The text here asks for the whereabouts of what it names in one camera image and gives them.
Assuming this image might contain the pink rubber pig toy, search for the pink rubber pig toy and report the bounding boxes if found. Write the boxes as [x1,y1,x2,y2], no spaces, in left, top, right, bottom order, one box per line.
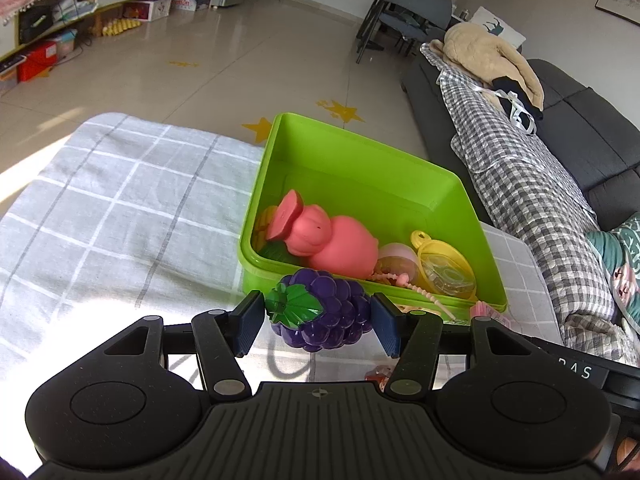
[265,189,379,281]

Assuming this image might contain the red storage box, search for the red storage box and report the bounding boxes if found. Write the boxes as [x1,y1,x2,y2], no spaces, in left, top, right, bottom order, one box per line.
[16,40,60,83]

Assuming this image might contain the clear plastic container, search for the clear plastic container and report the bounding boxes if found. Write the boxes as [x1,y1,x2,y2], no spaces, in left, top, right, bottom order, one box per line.
[422,255,476,293]

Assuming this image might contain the grey checked tablecloth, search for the grey checked tablecloth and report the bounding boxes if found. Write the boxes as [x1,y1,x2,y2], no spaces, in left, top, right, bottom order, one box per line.
[0,112,563,396]

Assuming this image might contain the pink capsule ball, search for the pink capsule ball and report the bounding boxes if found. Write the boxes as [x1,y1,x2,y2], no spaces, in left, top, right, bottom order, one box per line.
[376,242,420,283]

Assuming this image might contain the dark grey sofa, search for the dark grey sofa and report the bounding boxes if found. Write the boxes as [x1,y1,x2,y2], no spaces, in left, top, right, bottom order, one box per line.
[400,57,640,233]

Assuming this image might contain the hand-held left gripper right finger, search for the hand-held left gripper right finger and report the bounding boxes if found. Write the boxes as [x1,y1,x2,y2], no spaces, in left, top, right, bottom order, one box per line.
[370,292,538,403]

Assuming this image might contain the black garment with white ribbons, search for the black garment with white ribbons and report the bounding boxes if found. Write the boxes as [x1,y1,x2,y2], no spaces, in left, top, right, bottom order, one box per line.
[490,76,543,136]

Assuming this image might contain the teal patterned cushion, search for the teal patterned cushion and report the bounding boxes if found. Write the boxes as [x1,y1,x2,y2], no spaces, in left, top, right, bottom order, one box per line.
[585,210,640,336]

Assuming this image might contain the purple toy grapes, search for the purple toy grapes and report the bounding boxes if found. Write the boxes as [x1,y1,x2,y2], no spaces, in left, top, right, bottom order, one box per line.
[264,268,375,353]

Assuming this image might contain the yellow toy pot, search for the yellow toy pot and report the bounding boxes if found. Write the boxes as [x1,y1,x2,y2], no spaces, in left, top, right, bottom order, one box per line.
[410,229,478,302]

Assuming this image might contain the grey chair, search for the grey chair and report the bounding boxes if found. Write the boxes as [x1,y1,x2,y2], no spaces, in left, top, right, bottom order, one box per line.
[356,0,453,65]

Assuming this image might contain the pink beaded stick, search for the pink beaded stick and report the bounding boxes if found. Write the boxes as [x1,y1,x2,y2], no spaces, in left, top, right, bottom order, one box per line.
[372,269,458,322]

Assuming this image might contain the plaid sofa cover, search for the plaid sofa cover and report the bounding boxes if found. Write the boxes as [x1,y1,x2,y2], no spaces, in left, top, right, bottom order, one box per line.
[420,40,640,366]

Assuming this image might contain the toy corn cob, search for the toy corn cob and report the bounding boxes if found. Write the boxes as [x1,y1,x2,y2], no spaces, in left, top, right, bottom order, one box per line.
[252,205,296,263]

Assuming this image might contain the white and red box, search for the white and red box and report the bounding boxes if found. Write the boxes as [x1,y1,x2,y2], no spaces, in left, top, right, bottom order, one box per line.
[122,0,173,23]

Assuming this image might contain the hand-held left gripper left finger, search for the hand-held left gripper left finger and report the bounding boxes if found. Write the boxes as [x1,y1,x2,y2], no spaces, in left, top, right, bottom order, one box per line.
[97,290,266,403]

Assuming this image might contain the white deer print pillow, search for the white deer print pillow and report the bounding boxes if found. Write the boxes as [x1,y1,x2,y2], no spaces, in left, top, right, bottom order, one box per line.
[470,6,527,51]

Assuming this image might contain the green plastic box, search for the green plastic box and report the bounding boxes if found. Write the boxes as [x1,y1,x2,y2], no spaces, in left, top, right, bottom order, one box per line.
[239,112,508,318]

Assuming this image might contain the row of yellow toys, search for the row of yellow toys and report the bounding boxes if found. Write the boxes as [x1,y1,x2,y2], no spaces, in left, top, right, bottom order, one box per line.
[101,17,142,37]

